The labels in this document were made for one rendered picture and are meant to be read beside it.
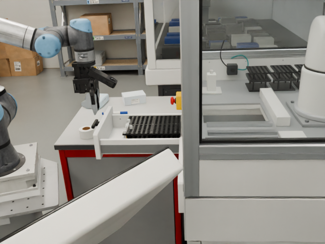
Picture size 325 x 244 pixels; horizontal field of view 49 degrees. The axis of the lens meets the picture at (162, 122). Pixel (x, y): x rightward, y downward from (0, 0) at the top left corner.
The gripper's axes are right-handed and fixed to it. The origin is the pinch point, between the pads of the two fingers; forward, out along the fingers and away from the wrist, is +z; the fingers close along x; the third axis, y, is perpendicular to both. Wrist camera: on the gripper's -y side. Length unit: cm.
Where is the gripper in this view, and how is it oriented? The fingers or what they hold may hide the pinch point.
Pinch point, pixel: (97, 110)
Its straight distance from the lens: 144.9
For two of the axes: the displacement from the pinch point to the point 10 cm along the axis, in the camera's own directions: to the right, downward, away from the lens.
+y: -10.0, 0.2, 0.6
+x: -0.4, 4.1, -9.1
